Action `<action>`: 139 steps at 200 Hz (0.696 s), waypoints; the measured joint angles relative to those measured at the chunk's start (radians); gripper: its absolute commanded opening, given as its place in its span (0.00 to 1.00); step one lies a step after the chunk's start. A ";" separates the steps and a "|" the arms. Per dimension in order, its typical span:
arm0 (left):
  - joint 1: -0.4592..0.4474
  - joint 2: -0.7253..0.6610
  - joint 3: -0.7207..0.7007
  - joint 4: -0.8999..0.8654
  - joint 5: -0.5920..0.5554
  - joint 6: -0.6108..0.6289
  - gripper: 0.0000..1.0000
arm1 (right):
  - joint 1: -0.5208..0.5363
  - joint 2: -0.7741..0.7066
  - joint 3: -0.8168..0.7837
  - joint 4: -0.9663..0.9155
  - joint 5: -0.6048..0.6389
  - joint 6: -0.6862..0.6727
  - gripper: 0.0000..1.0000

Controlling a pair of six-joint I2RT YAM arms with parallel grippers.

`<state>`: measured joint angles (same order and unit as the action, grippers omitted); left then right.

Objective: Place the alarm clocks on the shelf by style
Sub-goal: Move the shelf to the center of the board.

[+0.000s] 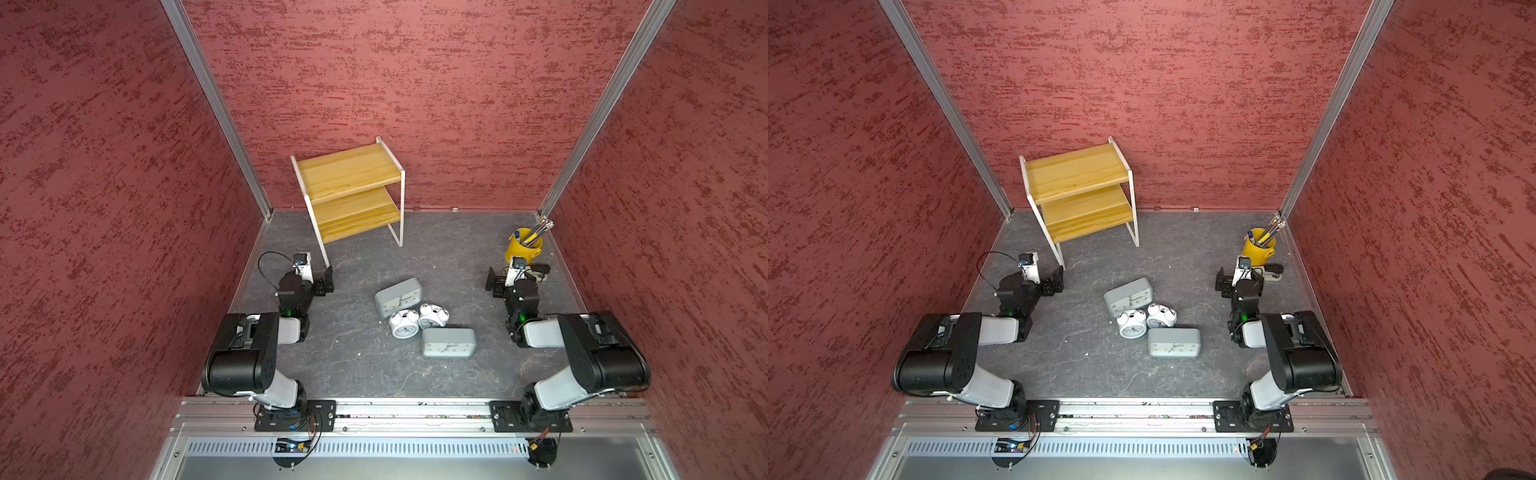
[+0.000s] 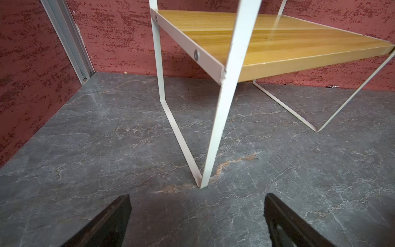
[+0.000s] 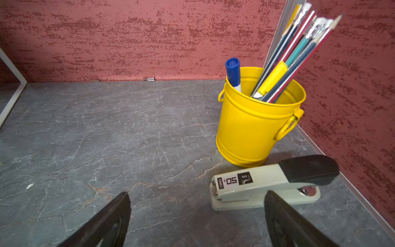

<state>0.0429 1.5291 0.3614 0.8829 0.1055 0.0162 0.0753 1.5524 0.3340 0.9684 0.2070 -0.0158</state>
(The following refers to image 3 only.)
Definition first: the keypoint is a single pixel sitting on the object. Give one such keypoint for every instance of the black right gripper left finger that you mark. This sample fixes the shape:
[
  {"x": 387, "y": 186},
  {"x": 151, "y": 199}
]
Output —
[{"x": 108, "y": 228}]

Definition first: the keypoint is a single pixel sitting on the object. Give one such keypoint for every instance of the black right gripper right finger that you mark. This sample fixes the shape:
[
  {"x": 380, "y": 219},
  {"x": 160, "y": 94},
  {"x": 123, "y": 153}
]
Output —
[{"x": 288, "y": 228}]

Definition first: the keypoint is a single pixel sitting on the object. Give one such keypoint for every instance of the white black stapler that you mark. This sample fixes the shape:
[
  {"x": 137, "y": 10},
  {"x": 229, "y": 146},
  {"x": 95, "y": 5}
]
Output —
[{"x": 296, "y": 180}]

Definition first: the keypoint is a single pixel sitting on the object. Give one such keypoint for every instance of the yellow metal pen bucket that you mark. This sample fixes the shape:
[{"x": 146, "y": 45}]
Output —
[{"x": 248, "y": 128}]

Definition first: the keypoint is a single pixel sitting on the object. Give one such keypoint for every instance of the yellow highlighter pen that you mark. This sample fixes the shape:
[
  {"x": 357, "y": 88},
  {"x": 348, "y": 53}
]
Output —
[{"x": 276, "y": 74}]

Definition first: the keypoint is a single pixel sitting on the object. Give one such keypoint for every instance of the blue cap marker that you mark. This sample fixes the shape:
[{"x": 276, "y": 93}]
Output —
[{"x": 233, "y": 73}]

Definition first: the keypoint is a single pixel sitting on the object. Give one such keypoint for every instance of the bundle of pencils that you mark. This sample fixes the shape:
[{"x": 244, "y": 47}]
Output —
[{"x": 304, "y": 34}]

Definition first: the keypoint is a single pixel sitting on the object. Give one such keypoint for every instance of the wooden white frame shelf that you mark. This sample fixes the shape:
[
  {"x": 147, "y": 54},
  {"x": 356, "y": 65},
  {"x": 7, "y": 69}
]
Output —
[{"x": 11, "y": 91}]

